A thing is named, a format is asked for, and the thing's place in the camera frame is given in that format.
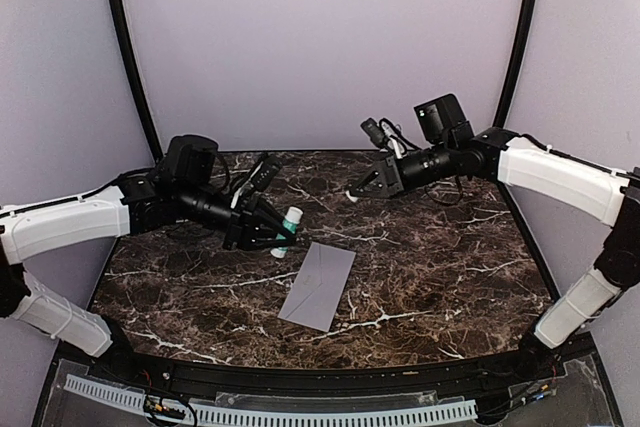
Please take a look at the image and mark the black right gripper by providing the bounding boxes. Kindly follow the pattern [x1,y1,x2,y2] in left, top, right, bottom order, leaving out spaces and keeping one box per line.
[350,139,457,198]

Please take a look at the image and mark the small white-capped glue bottle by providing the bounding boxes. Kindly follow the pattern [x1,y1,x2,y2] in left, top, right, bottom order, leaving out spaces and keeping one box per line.
[270,206,303,259]

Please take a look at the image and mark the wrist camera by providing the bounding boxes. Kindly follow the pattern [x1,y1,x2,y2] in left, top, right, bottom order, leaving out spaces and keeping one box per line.
[360,118,409,159]
[238,153,282,196]

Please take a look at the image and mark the black left frame post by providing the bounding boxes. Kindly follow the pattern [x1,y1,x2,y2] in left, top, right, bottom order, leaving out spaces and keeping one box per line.
[108,0,163,161]

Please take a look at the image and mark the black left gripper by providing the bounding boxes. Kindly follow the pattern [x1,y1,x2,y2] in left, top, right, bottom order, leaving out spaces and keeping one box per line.
[177,181,297,251]

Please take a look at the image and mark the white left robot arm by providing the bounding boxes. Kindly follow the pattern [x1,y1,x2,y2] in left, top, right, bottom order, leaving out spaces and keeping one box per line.
[1,135,303,383]

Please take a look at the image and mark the grey paper envelope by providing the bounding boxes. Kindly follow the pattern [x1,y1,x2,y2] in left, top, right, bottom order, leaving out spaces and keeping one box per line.
[278,242,356,333]

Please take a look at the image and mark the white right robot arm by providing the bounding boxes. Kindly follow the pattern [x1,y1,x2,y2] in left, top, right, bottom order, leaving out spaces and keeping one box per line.
[348,94,639,381]

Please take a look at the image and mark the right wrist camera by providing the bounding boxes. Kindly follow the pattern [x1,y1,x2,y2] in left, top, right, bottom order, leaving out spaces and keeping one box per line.
[360,118,409,159]

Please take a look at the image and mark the small white glue cap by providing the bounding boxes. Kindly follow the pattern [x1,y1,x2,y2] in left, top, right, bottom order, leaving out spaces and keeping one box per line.
[345,191,358,203]

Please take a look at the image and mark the black front rail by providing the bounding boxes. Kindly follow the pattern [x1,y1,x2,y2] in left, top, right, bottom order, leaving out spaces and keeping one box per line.
[54,336,566,403]

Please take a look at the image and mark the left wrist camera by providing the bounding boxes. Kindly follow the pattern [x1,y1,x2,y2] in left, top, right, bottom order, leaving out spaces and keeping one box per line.
[238,153,282,196]

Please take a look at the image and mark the white slotted cable duct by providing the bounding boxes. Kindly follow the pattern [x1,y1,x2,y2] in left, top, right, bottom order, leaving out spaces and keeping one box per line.
[64,375,478,426]

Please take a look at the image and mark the black frame corner post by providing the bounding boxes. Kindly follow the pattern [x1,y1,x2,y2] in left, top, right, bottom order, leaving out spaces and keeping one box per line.
[492,0,536,128]

